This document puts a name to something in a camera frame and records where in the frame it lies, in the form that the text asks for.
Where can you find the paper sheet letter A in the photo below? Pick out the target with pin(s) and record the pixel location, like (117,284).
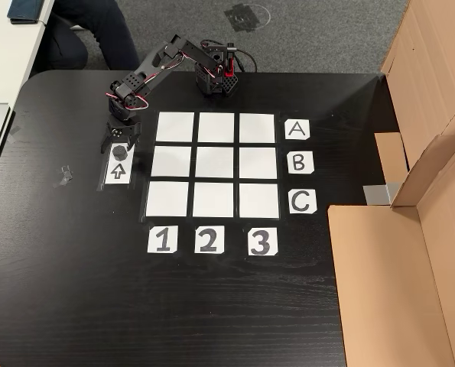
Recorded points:
(297,129)

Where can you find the grey block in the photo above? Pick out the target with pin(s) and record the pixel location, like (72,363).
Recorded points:
(378,194)

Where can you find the black round token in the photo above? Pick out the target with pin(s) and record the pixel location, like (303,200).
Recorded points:
(119,152)

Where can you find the white desk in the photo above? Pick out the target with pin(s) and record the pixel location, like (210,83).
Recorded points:
(9,53)

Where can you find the large brown cardboard box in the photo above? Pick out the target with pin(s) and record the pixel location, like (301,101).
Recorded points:
(384,286)

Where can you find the paper sheet letter B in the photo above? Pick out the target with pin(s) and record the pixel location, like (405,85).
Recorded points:
(300,163)

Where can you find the paper sheet letter C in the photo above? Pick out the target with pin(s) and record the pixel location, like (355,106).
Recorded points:
(303,202)

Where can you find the paper sheet number 2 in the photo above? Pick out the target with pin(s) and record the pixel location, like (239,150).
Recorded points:
(209,239)

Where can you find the white arrow paper sheet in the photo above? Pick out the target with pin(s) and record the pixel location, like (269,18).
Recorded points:
(120,179)

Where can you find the paper sheet number 3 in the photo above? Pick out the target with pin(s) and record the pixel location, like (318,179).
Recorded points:
(262,241)

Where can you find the paper sheet number 1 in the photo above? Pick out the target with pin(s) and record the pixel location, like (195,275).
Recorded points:
(162,239)

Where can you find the white paper grid square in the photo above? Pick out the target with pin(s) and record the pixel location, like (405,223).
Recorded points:
(258,163)
(174,126)
(257,128)
(259,201)
(214,162)
(216,127)
(167,199)
(213,200)
(171,161)

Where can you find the crumpled clear tape piece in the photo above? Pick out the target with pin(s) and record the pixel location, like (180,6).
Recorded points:
(63,176)

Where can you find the person's leg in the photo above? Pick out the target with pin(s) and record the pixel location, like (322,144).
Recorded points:
(97,34)

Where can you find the dark blue notebook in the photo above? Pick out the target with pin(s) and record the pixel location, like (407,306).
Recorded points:
(24,9)

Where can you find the flat clear tape piece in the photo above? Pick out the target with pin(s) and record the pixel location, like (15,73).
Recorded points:
(15,134)

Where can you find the tall brown cardboard panel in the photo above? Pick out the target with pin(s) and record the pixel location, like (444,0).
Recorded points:
(433,57)

